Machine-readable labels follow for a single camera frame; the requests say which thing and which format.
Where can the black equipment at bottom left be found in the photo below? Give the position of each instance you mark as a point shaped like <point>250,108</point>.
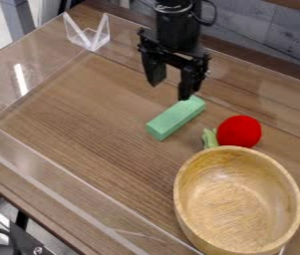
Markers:
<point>17,241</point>

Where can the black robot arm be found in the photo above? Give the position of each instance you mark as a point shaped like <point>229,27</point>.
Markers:
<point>177,5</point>

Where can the clear acrylic enclosure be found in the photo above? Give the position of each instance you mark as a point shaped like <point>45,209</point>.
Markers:
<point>81,167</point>

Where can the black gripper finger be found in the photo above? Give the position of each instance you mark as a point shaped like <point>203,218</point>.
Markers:
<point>155,68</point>
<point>192,76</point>

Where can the light wooden bowl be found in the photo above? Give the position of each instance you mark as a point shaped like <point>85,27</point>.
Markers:
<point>236,202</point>

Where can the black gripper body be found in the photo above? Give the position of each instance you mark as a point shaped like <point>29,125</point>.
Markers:
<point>173,39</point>

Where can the green rectangular block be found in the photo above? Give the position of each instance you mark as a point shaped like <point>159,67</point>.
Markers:
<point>175,117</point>

